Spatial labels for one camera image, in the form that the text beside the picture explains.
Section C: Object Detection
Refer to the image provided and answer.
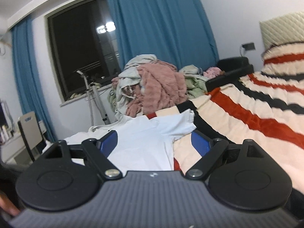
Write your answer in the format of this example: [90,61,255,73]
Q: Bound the white t-shirt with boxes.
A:
[42,108,196,172]

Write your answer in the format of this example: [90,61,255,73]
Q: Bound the pile of light clothes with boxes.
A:
[108,54,209,119]

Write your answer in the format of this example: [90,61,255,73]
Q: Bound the left hand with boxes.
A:
[0,192,20,216]

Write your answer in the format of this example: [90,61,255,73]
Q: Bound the striped fleece blanket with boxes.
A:
[149,42,303,192]

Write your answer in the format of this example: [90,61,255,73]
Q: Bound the pink small garment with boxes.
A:
[203,67,224,79]

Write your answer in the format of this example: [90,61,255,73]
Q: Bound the pink fluffy blanket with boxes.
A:
[111,61,188,117]

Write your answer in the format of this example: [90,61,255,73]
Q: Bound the left blue curtain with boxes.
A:
[11,16,57,142]

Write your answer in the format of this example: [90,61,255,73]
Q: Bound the blue curtain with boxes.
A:
[11,16,57,142]
[107,0,219,70]

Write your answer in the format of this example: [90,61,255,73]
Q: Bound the black armchair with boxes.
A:
[206,57,254,92]

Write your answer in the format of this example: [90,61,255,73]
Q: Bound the white dressing table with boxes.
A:
[1,133,41,164]

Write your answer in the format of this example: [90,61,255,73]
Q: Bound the dark window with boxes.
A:
[47,0,121,101]

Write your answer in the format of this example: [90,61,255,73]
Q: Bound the vanity mirror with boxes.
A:
[1,99,15,130]

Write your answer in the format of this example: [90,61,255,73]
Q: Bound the right blue curtain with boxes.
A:
[107,0,219,70]

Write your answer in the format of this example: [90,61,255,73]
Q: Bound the wall power socket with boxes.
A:
[242,42,256,51]

